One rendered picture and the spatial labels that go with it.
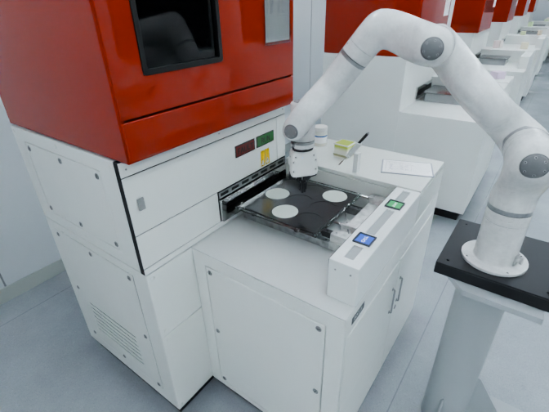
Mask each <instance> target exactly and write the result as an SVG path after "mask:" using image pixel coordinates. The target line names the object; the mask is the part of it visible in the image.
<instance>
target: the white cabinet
mask: <svg viewBox="0 0 549 412"><path fill-rule="evenodd" d="M437 197H438V192H437V193H436V195H435V197H434V198H433V199H432V201H431V202H430V203H429V204H428V206H427V207H426V209H425V210H424V212H423V213H422V215H421V216H420V217H419V218H418V220H417V221H416V223H415V226H414V227H413V229H412V230H411V231H410V232H409V234H408V235H407V237H406V238H405V240H404V241H403V243H402V244H401V245H400V246H399V248H398V249H397V251H396V252H395V254H394V255H393V257H392V258H391V259H390V261H389V262H388V263H387V264H386V266H385V267H384V269H383V270H382V272H381V273H380V275H379V276H378V277H377V278H376V280H375V281H374V283H373V284H372V286H371V287H370V289H369V290H368V292H367V293H366V294H365V295H364V297H363V298H362V300H361V301H360V302H359V304H358V306H357V307H356V308H355V309H354V311H353V312H352V313H351V315H350V317H349V318H348V319H347V321H346V322H345V321H343V320H340V319H338V318H336V317H335V316H332V315H330V314H328V313H326V312H324V311H321V310H320V309H318V308H316V307H313V306H311V305H310V304H308V303H305V302H303V301H301V300H299V299H297V298H295V297H293V296H291V295H289V294H287V293H284V292H282V291H280V290H278V289H276V288H274V287H272V286H270V285H268V284H266V283H263V282H261V281H259V280H257V279H255V278H253V277H251V276H250V275H247V274H245V273H243V272H241V271H238V270H236V269H234V268H233V267H231V266H228V265H226V264H225V263H222V262H219V261H217V260H216V259H214V258H212V257H209V256H208V255H206V254H204V253H200V252H199V251H197V250H195V249H193V255H194V264H195V269H196V274H197V280H198V285H199V294H200V299H201V304H202V309H203V319H204V324H205V329H206V335H207V340H208V350H209V355H210V360H211V365H212V374H213V376H214V377H215V378H217V379H218V380H220V382H221V383H223V384H224V385H226V386H227V387H228V388H229V389H231V390H232V391H233V392H235V393H237V394H238V395H239V396H241V397H242V398H243V399H244V400H246V401H248V402H249V403H250V404H252V405H254V406H255V407H256V408H258V409H259V410H260V411H261V412H358V410H359V408H360V406H361V404H362V403H363V401H364V398H365V397H366V395H367V393H368V391H369V389H370V387H371V386H372V384H373V381H374V379H375V378H376V377H377V374H378V372H379V370H380V368H381V367H382V365H383V363H384V361H385V359H386V357H387V355H388V354H389V352H390V350H391V348H392V346H393V344H394V343H395V340H396V339H397V337H398V335H399V332H400V331H401V329H402V328H403V326H404V323H405V321H406V320H407V319H408V316H409V314H410V312H411V310H412V309H413V304H414V300H415V296H416V292H417V286H418V281H419V278H420V274H421V270H422V264H423V259H424V256H425V251H426V245H427V241H428V237H429V234H430V229H431V223H432V219H433V215H434V211H435V205H436V200H437Z"/></svg>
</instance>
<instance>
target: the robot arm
mask: <svg viewBox="0 0 549 412"><path fill-rule="evenodd" d="M380 50H387V51H389V52H392V53H394V54H396V55H397V56H399V57H401V58H402V59H404V60H407V61H409V62H411V63H414V64H415V65H420V66H424V67H431V68H432V69H433V70H434V71H435V72H436V74H437V75H438V77H439V78H440V80H441V81H442V83H443V84H444V85H445V87H446V88H447V89H448V91H449V92H450V94H451V95H452V96H453V98H454V99H455V100H456V101H457V103H458V104H459V105H460V106H461V107H462V108H463V109H464V110H465V111H466V112H467V113H468V114H469V115H470V116H471V118H472V119H473V120H474V121H475V122H476V123H477V124H478V125H479V126H480V127H482V128H483V129H484V130H485V131H486V132H487V133H488V134H489V136H490V137H491V138H492V139H493V141H494V142H495V143H496V145H497V146H498V148H499V150H500V151H501V152H502V156H503V159H504V160H503V166H502V171H501V173H500V176H499V178H498V180H497V182H496V183H495V184H494V186H493V188H492V190H491V192H490V195H489V200H488V203H487V205H486V209H485V211H484V216H483V220H482V222H481V226H480V230H479V234H478V236H477V240H471V241H468V242H466V243H465V244H464V245H463V246H462V250H461V254H462V257H463V258H464V260H465V261H466V262H467V263H469V264H470V265H471V266H473V267H474V268H476V269H478V270H480V271H482V272H485V273H487V274H490V275H495V276H501V277H517V276H520V275H523V274H524V273H525V272H526V271H527V270H528V268H529V263H528V260H527V259H526V257H525V256H524V255H523V254H522V253H520V249H521V246H522V244H523V241H524V238H525V235H526V232H527V230H528V228H529V223H530V222H531V219H532V216H533V213H534V210H535V208H536V206H537V203H538V200H539V198H540V197H541V195H542V194H543V193H544V192H545V191H546V190H547V189H548V188H549V133H548V131H547V130H546V129H545V128H544V127H543V126H542V125H541V124H540V123H538V122H537V121H536V120H535V119H533V118H532V117H531V116H530V115H529V114H528V113H526V112H525V111H524V110H523V109H522V108H521V107H520V106H519V105H518V104H516V103H515V102H514V101H513V100H512V99H511V97H510V96H509V95H508V94H507V93H506V92H505V91H504V90H503V88H502V87H501V86H500V85H499V84H498V82H497V81H496V80H495V79H494V78H493V76H492V75H491V74H490V73H489V72H488V71H487V69H486V68H485V67H484V66H483V65H482V64H481V63H480V61H479V60H478V59H477V58H476V56H475V55H474V54H473V52H472V51H471V50H470V48H469V47H468V46H467V45H466V44H465V43H464V42H463V41H462V39H461V38H460V37H459V36H458V35H457V33H456V32H455V31H454V30H453V29H452V28H451V27H449V26H448V25H445V24H435V23H432V22H430V21H427V20H423V19H421V18H419V17H416V16H413V15H411V14H408V13H406V12H403V11H398V10H394V9H379V10H376V11H374V12H372V13H371V14H369V15H368V16H367V17H366V18H365V19H364V21H363V22H362V23H361V24H360V26H359V27H358V29H357V30H356V31H355V32H354V33H353V34H352V36H351V37H350V39H349V40H348V41H347V43H346V44H345V46H344V47H343V48H342V49H341V50H340V52H339V53H338V54H337V56H336V57H335V59H334V60H333V62H332V63H331V64H330V66H329V67H328V68H327V69H326V71H325V72H324V74H323V75H322V76H321V78H320V79H319V80H318V81H317V82H316V83H315V84H314V85H313V87H312V88H311V89H310V90H309V91H308V92H307V93H306V94H305V95H304V96H303V97H302V98H301V99H299V100H295V101H292V102H291V104H290V110H291V114H290V115H289V116H288V118H287V119H286V121H285V122H284V124H283V135H284V136H285V137H286V138H287V139H288V140H290V141H291V144H290V145H291V146H292V148H291V149H290V153H289V159H288V172H289V174H288V178H289V179H295V180H296V181H298V190H299V191H300V192H301V193H303V192H304V193H306V189H307V182H308V180H309V179H310V178H311V177H313V176H316V175H317V172H318V163H317V154H316V149H315V148H314V146H315V123H316V122H317V121H318V120H319V118H320V117H321V116H322V115H323V114H324V113H325V112H326V111H327V110H328V109H329V108H330V107H331V106H332V105H333V104H334V103H335V102H336V101H337V100H338V99H339V98H340V97H341V95H342V94H343V93H344V92H345V91H346V90H347V88H348V87H349V86H350V85H351V84H352V83H353V82H354V81H355V80H356V79H357V77H358V76H359V75H360V74H361V73H362V71H363V70H364V69H365V68H366V66H367V65H368V64H369V63H370V61H371V60H372V59H373V58H374V57H375V55H376V54H377V53H378V52H379V51H380ZM301 177H303V179H302V180H301Z"/></svg>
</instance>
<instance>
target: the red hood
mask: <svg viewBox="0 0 549 412"><path fill-rule="evenodd" d="M0 97H1V99H2V103H3V105H4V108H5V110H6V112H7V116H8V118H9V120H10V123H13V124H15V125H17V126H20V127H23V128H27V129H29V130H31V131H34V132H38V133H40V134H43V135H45V136H48V137H52V138H54V139H57V140H59V141H63V142H66V143H68V144H70V145H73V146H77V147H80V148H82V149H84V150H89V151H91V152H93V153H96V154H99V155H103V156H105V157H107V158H110V159H114V160H117V161H119V162H121V163H125V164H127V165H130V164H133V163H136V162H139V161H141V160H143V159H147V158H149V157H152V156H154V155H157V154H160V153H163V152H164V151H167V150H170V149H173V148H176V147H178V146H181V145H184V144H186V143H188V142H191V141H194V140H197V139H199V138H201V137H205V136H207V135H210V134H212V133H214V132H218V131H220V130H223V129H225V128H229V127H231V126H234V125H236V124H238V123H242V122H244V121H247V120H249V119H253V118H255V117H257V116H260V115H262V114H265V113H268V112H271V111H272V110H277V109H278V108H281V107H284V106H286V105H290V104H291V102H292V101H293V0H0Z"/></svg>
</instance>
